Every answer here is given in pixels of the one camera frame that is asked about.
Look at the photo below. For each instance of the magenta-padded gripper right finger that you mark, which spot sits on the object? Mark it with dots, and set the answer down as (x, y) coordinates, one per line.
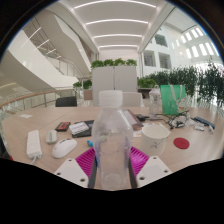
(141, 161)

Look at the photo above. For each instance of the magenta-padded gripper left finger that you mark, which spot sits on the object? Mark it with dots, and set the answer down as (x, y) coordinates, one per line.
(83, 161)

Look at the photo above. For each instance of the clear plastic drink bottle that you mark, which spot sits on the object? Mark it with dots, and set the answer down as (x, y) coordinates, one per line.
(111, 146)

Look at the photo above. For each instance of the small teal blue item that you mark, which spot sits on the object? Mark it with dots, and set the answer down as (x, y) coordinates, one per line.
(90, 143)

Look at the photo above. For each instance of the white computer mouse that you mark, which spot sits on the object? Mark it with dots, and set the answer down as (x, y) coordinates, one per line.
(64, 147)

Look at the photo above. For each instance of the white cup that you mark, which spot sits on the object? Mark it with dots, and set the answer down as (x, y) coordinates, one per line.
(155, 138)

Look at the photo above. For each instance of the colourful sticker sheet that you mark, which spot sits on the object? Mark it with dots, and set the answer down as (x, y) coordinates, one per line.
(137, 133)

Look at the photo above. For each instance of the small white packet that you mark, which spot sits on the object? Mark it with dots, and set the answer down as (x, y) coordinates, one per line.
(79, 128)

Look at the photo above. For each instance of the black notebook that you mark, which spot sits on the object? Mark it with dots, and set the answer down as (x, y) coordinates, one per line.
(90, 125)

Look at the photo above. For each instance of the small grey computer mouse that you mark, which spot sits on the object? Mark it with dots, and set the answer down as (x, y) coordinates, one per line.
(51, 136)

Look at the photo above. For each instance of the small red black box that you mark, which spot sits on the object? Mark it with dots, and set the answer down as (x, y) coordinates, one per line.
(62, 126)

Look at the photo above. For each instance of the flat round red coaster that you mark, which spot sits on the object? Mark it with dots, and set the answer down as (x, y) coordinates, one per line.
(181, 143)

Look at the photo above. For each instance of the white power strip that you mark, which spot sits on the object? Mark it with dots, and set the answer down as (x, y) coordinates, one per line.
(34, 144)

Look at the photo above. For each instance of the clear bottle with white cap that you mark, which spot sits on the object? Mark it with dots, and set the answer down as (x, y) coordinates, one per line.
(154, 101)

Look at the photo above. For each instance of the black chair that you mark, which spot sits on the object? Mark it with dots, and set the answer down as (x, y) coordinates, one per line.
(66, 101)

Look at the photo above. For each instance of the white chair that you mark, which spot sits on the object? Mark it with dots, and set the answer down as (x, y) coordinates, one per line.
(133, 99)

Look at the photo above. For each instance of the small white box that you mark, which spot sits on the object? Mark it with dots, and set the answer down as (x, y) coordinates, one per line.
(199, 127)

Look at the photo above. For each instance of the wooden planter with green plants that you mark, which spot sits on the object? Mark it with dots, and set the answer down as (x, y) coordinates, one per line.
(87, 94)

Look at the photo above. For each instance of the green tote bag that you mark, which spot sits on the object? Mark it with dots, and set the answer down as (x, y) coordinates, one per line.
(173, 100)

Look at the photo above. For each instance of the white paper sheet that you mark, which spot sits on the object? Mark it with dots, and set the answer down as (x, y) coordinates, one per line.
(26, 116)

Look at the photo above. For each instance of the dark blue keyboard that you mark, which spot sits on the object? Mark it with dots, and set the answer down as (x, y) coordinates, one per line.
(204, 121)

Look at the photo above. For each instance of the small clear plastic bag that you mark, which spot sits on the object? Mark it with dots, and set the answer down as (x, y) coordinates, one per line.
(210, 128)

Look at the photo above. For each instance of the white cabinet with plants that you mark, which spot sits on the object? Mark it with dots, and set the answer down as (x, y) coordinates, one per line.
(115, 83)

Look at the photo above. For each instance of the glass railing with wooden handrail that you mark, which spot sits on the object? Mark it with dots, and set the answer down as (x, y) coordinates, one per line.
(30, 95)

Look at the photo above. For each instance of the green hedge plant row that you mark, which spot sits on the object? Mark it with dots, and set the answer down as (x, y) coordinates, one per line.
(186, 83)

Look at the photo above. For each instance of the ceiling light strips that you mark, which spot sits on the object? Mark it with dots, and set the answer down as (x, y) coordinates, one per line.
(116, 21)

